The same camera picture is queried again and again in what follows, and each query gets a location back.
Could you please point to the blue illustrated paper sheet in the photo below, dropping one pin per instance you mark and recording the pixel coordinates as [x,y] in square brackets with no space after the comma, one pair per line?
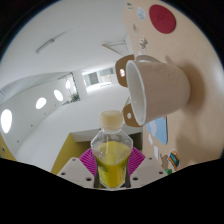
[160,128]

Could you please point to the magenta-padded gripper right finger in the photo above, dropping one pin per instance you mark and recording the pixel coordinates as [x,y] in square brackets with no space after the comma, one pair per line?
[148,171]

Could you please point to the striped colourful sticker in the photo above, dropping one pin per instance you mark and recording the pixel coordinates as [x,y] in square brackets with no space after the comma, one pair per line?
[174,159]

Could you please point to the beige ceramic mug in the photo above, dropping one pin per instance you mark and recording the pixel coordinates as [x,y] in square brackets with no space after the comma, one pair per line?
[163,90]

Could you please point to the wooden stair handrail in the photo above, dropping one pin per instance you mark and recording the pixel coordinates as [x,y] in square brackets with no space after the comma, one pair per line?
[115,44]

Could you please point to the yellow drink bottle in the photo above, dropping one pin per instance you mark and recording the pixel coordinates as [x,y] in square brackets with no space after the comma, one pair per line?
[111,160]

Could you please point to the flat round red coaster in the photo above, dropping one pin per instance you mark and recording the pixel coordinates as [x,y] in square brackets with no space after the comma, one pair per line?
[162,18]

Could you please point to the green potted plant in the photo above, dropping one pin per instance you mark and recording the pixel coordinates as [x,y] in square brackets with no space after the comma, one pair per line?
[75,98]

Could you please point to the round ceiling lights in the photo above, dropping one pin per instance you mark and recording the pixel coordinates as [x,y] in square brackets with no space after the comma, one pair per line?
[6,120]

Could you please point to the small white paper card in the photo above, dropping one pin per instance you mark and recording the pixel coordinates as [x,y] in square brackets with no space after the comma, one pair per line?
[156,152]
[150,139]

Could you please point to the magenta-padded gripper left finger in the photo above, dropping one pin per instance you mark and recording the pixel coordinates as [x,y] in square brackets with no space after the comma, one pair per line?
[75,171]

